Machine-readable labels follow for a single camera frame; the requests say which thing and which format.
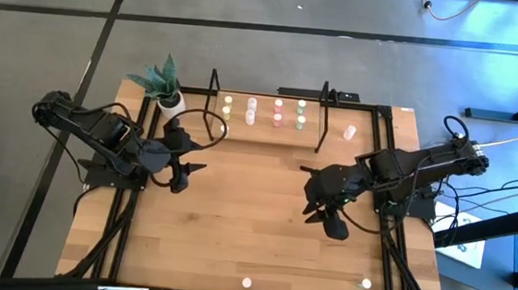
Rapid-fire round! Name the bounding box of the black flat bar device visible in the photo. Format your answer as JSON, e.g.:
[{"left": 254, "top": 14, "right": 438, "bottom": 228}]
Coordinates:
[{"left": 275, "top": 84, "right": 362, "bottom": 104}]

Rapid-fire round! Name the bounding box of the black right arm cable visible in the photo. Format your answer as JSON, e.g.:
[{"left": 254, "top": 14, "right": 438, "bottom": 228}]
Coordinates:
[{"left": 441, "top": 115, "right": 472, "bottom": 140}]

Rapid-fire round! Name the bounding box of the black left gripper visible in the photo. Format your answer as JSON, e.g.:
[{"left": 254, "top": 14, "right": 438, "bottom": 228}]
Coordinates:
[{"left": 160, "top": 117, "right": 211, "bottom": 175}]

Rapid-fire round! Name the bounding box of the black desk frame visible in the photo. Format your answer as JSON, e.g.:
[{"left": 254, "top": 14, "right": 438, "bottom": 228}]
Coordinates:
[{"left": 428, "top": 79, "right": 518, "bottom": 290}]

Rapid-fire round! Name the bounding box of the white box blue print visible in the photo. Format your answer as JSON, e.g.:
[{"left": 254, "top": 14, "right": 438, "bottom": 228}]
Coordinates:
[{"left": 429, "top": 200, "right": 489, "bottom": 270}]

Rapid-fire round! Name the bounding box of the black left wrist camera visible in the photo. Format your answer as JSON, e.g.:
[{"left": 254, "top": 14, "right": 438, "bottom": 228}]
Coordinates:
[{"left": 169, "top": 162, "right": 193, "bottom": 195}]

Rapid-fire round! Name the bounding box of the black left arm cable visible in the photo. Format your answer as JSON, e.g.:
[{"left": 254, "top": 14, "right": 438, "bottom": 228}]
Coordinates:
[{"left": 164, "top": 104, "right": 231, "bottom": 153}]

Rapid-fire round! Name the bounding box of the green succulent plant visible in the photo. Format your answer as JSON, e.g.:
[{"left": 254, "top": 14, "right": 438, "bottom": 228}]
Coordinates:
[{"left": 125, "top": 50, "right": 185, "bottom": 103}]

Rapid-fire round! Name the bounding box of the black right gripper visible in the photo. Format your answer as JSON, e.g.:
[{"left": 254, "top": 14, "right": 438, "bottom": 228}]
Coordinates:
[{"left": 295, "top": 160, "right": 372, "bottom": 229}]

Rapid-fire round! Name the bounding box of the tan cable black plug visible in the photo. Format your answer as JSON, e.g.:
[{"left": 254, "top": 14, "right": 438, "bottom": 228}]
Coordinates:
[{"left": 416, "top": 0, "right": 487, "bottom": 25}]

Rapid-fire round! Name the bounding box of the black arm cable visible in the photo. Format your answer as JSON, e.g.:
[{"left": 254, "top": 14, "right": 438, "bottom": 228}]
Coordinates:
[
  {"left": 441, "top": 115, "right": 472, "bottom": 140},
  {"left": 164, "top": 104, "right": 231, "bottom": 153}
]

